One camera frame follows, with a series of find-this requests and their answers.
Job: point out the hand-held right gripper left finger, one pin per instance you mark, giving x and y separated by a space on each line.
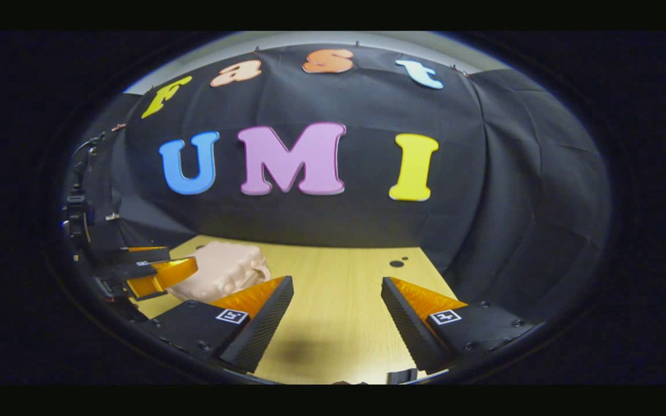
263 332

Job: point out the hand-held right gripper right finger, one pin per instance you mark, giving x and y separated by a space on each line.
405 332

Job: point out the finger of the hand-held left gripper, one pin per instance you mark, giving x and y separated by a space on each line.
136 256
165 276

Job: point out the black backdrop cloth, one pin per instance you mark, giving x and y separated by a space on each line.
339 219

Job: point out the copper clip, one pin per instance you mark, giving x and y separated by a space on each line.
118 127

